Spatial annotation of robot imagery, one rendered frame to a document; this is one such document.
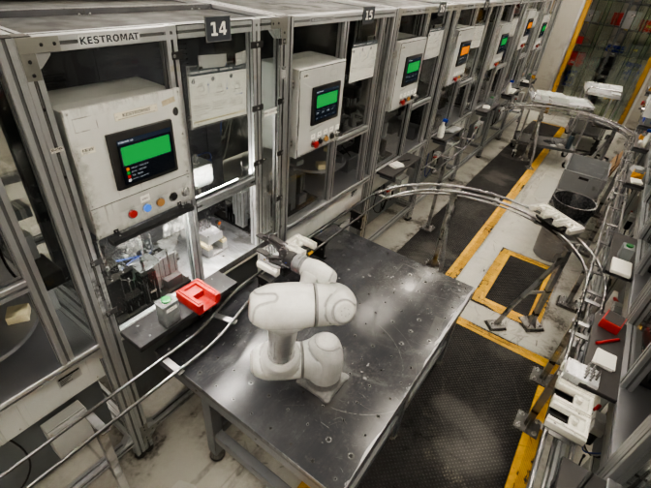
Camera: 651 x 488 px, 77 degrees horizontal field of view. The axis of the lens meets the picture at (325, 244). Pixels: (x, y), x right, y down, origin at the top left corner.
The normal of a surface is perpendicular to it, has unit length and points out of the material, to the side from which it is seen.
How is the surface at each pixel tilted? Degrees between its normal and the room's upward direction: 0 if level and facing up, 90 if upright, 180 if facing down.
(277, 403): 0
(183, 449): 0
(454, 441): 0
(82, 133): 90
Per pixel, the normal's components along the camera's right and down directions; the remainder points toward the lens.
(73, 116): 0.81, 0.40
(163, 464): 0.08, -0.81
